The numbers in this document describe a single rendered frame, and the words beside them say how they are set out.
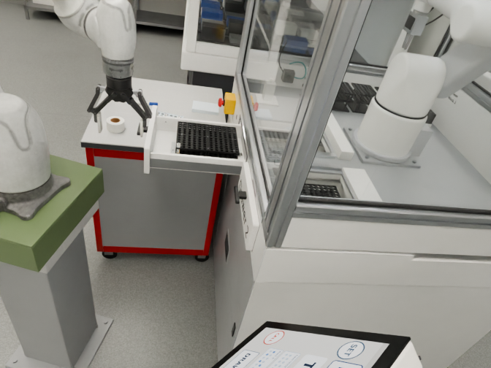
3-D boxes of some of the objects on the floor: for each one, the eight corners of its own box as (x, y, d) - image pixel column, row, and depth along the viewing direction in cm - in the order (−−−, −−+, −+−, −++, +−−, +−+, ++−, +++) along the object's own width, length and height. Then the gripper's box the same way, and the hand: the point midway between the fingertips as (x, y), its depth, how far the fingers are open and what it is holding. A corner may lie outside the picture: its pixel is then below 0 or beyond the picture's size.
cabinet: (215, 401, 148) (253, 285, 98) (209, 220, 226) (229, 104, 176) (423, 393, 166) (543, 291, 116) (351, 227, 244) (405, 125, 195)
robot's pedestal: (5, 366, 144) (-61, 238, 96) (51, 302, 167) (16, 174, 120) (77, 388, 142) (45, 269, 95) (113, 320, 166) (103, 198, 119)
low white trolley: (95, 264, 187) (80, 141, 140) (116, 186, 234) (109, 74, 187) (208, 268, 198) (229, 155, 151) (206, 193, 245) (222, 88, 198)
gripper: (71, 73, 106) (80, 135, 119) (159, 83, 110) (157, 142, 124) (78, 63, 111) (85, 123, 125) (161, 73, 116) (159, 131, 130)
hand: (120, 130), depth 124 cm, fingers open, 13 cm apart
